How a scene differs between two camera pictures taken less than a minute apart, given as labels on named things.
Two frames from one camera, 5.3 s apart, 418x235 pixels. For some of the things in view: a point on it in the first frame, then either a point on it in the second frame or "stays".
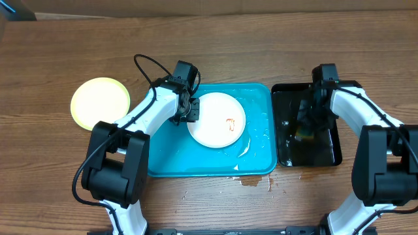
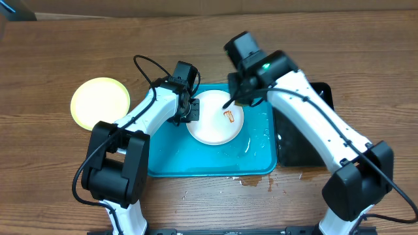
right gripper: x=308 y=121 → x=239 y=97
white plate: x=221 y=121 stays
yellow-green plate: x=99 y=99 stays
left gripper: x=194 y=116 stays
